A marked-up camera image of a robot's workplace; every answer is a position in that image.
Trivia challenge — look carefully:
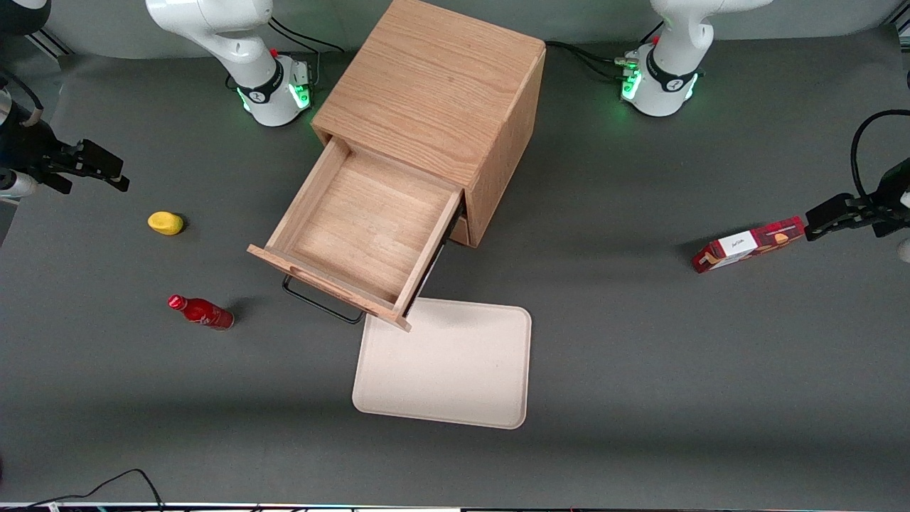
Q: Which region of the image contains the yellow lemon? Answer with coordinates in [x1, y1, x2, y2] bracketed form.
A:
[147, 211, 185, 236]

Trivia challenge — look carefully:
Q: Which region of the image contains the red bottle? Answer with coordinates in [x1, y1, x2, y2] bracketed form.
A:
[167, 294, 235, 331]

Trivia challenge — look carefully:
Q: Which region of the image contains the black base cable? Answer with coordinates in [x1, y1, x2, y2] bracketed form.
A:
[268, 16, 346, 55]
[545, 40, 630, 66]
[565, 48, 633, 80]

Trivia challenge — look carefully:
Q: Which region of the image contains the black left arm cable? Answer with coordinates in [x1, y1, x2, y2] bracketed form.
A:
[849, 110, 910, 201]

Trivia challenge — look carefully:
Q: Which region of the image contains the wooden drawer with long handle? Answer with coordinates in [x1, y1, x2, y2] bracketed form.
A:
[247, 135, 466, 333]

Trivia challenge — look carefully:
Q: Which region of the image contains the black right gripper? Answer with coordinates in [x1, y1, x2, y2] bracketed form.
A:
[0, 119, 131, 195]

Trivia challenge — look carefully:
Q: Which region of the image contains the beige rectangular tray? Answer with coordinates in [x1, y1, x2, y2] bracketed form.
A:
[352, 297, 532, 430]

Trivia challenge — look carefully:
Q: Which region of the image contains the wooden drawer cabinet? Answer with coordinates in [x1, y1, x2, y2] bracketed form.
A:
[311, 0, 547, 248]

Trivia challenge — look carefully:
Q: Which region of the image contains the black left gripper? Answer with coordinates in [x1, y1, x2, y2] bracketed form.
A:
[805, 158, 910, 242]

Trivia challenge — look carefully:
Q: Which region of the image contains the red tartan cookie box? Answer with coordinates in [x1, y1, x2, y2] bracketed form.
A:
[692, 216, 807, 274]

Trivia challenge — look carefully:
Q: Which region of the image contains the black right base cable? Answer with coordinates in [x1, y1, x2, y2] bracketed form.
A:
[268, 16, 346, 55]

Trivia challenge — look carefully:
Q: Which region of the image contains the black left base cable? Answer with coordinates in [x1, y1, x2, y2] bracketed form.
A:
[545, 40, 630, 66]
[565, 48, 633, 80]

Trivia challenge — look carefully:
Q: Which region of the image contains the thin black table cable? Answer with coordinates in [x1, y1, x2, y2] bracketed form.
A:
[25, 468, 166, 512]

